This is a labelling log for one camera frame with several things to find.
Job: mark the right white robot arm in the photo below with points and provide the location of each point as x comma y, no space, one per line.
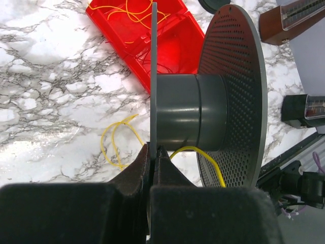
295,187

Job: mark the red plastic bin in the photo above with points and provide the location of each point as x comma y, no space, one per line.
127,27

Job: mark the black metronome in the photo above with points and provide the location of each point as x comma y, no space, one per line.
303,111

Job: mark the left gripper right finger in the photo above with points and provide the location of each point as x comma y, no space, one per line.
180,212

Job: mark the brown wooden metronome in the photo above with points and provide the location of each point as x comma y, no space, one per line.
286,21

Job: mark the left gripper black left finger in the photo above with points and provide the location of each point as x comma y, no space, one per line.
89,212

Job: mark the silver microphone on stand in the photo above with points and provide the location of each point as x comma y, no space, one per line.
214,4

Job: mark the grey cable spool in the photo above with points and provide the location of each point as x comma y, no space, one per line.
222,108

